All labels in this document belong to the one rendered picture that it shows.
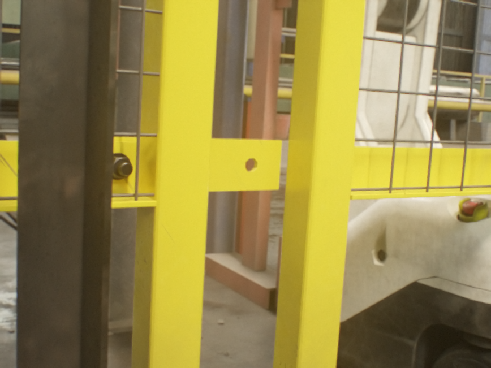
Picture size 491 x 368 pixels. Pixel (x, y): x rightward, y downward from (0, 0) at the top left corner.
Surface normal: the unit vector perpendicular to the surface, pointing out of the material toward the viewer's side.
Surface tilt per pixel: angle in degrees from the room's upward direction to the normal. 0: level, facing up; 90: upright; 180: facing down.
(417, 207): 60
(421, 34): 90
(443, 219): 72
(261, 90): 90
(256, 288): 90
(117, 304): 90
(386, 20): 142
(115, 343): 0
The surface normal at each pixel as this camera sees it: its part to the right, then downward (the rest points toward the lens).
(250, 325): 0.06, -0.99
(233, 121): 0.50, 0.15
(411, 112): -0.81, 0.04
